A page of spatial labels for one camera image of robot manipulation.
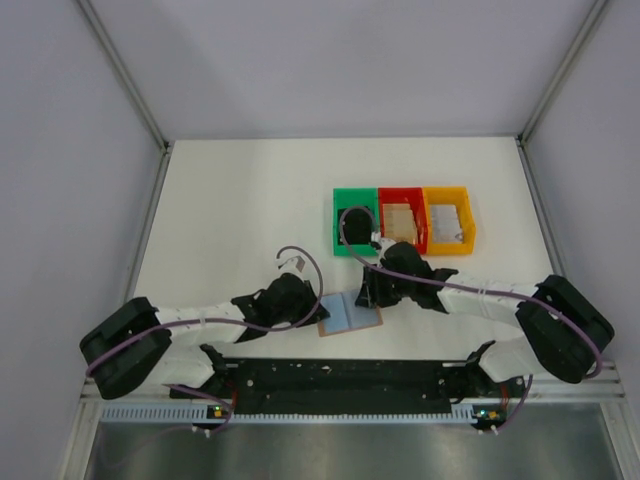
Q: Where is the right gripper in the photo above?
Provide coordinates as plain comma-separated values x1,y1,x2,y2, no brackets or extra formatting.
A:
356,262,415,309

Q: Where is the brown leather card holder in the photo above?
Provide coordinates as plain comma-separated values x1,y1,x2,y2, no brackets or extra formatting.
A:
318,290,383,337

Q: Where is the green plastic bin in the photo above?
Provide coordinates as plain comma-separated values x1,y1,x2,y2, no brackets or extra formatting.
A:
332,187,379,257

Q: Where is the red plastic bin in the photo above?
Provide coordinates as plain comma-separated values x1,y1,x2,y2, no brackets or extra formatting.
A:
378,187,429,255

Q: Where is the yellow plastic bin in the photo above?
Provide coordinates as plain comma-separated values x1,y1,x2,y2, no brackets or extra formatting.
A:
422,186,476,256

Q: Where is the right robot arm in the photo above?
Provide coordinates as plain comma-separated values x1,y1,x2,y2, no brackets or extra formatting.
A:
357,239,615,396

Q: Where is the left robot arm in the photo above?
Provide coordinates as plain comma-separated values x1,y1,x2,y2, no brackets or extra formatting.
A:
79,256,329,400

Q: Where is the gold cards stack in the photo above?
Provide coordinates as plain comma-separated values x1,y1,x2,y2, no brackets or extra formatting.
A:
382,203,418,244

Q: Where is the black cards stack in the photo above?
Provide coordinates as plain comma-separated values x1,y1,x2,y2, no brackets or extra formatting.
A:
336,207,372,246

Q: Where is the silver cards stack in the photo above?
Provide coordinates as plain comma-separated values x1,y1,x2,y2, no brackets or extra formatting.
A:
430,204,464,244

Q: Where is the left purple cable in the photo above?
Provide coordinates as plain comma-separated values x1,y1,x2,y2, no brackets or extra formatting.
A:
85,245,324,436

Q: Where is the purple cable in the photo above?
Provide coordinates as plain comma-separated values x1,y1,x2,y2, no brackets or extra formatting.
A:
339,206,604,436
85,245,324,436

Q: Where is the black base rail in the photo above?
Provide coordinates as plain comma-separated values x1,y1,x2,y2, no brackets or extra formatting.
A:
198,358,503,415

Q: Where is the grey cable duct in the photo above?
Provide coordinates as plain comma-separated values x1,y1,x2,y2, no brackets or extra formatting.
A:
100,403,478,425

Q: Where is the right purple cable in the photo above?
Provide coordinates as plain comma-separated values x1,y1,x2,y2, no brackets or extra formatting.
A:
339,206,604,436

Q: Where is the aluminium frame profile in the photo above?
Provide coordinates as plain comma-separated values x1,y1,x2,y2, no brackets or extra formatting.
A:
73,0,170,152

